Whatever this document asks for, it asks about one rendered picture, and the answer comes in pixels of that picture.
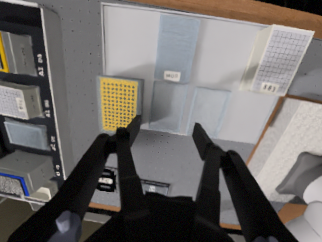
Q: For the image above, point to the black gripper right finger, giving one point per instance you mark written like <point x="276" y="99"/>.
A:
<point x="258" y="220"/>

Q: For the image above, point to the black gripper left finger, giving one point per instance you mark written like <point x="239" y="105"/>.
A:
<point x="59" y="220"/>

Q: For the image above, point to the black flat nest plate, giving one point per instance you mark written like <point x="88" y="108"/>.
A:
<point x="108" y="180"/>

